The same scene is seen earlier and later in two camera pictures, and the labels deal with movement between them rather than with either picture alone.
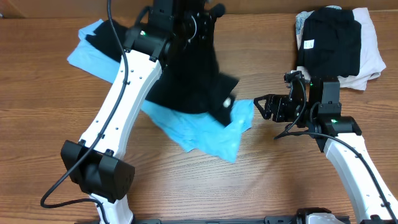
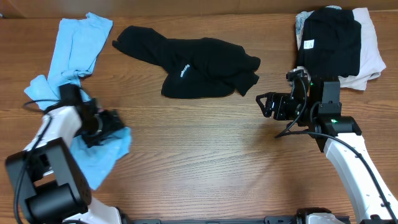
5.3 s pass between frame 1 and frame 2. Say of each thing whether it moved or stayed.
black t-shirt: moved
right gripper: stayed
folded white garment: stayed
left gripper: moved
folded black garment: stayed
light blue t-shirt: moved
